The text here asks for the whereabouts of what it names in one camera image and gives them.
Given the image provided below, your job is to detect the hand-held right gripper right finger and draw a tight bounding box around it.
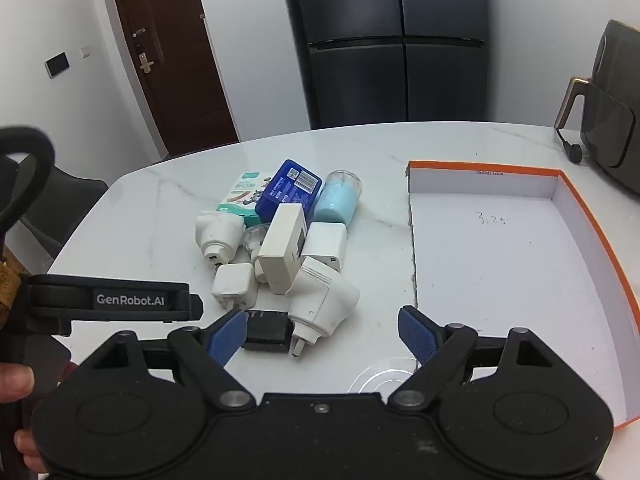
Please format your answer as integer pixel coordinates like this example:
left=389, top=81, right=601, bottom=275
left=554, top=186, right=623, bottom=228
left=388, top=306, right=557, bottom=409

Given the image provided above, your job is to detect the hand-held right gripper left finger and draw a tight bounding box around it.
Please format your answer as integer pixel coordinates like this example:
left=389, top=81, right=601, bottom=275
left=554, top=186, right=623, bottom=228
left=87, top=309, right=257, bottom=409

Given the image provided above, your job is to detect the orange and white cardboard box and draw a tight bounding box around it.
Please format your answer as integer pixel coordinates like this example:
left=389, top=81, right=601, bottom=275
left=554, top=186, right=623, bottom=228
left=405, top=160, right=640, bottom=431

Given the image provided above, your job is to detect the green and white bandage box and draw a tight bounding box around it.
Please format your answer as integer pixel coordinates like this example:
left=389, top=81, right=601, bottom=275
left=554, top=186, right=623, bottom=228
left=216, top=170, right=275, bottom=227

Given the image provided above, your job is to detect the white square charger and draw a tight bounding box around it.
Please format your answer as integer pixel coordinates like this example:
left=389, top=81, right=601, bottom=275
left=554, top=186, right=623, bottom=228
left=301, top=222, right=348, bottom=274

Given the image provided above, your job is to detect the blue tin box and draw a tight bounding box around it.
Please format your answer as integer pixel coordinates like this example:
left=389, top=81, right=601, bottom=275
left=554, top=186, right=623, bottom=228
left=255, top=159, right=323, bottom=224

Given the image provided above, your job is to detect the light blue toothpick holder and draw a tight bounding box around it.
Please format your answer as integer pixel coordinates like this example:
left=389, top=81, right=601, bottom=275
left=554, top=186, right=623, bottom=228
left=312, top=170, right=362, bottom=226

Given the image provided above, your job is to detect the person's left hand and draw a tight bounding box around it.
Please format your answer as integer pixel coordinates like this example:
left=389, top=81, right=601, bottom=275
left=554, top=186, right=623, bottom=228
left=0, top=362, right=47, bottom=475

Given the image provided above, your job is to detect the black adapter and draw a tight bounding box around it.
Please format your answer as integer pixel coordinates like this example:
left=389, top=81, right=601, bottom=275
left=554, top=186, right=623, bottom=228
left=241, top=310, right=294, bottom=356

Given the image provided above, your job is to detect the small white charger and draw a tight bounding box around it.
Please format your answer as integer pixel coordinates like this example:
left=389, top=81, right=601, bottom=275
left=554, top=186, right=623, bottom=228
left=212, top=262, right=259, bottom=311

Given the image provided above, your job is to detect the clear round lid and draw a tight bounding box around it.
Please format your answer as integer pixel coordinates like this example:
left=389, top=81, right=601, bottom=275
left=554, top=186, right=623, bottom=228
left=350, top=356, right=422, bottom=396

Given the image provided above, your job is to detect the white round plug adapter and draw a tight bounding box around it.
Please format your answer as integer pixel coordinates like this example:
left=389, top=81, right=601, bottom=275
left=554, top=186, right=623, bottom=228
left=195, top=210, right=249, bottom=267

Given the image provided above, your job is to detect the clear plastic piece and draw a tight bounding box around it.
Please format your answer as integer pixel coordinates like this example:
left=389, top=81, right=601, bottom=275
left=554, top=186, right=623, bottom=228
left=244, top=225, right=271, bottom=262

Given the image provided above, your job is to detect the grey chair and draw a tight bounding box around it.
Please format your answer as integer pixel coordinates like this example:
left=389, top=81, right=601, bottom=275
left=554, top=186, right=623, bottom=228
left=22, top=165, right=109, bottom=262

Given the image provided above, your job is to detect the large white plug adapter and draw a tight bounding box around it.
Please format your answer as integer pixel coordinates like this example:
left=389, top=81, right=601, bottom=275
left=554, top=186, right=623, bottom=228
left=286, top=256, right=361, bottom=359

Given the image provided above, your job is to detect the beige power adapter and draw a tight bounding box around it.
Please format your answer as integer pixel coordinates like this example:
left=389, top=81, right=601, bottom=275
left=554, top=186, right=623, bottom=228
left=257, top=204, right=309, bottom=295

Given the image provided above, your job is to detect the dark brown door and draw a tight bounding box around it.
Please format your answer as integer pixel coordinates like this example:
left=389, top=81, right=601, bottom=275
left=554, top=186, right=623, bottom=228
left=106, top=0, right=240, bottom=156

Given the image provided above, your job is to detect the brass door lock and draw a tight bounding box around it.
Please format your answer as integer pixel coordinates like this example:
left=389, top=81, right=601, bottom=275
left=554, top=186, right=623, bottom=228
left=132, top=27, right=156, bottom=74

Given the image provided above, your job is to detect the dark grey air fryer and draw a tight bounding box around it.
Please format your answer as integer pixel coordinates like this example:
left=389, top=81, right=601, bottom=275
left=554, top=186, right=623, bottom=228
left=555, top=19, right=640, bottom=184

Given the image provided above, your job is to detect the black refrigerator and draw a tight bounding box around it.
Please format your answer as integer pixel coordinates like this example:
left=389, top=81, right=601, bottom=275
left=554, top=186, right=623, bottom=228
left=277, top=0, right=490, bottom=130

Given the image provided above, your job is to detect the black cable loop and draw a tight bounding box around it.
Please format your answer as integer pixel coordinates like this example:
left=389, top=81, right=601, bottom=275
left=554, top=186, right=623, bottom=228
left=0, top=126, right=56, bottom=241

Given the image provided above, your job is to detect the black wall panel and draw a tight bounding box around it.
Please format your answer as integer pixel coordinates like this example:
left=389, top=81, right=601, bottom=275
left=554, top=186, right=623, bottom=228
left=45, top=51, right=71, bottom=79

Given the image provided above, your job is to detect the black power plug with cable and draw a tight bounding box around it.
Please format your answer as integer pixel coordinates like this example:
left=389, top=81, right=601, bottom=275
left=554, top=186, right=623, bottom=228
left=556, top=127, right=584, bottom=164

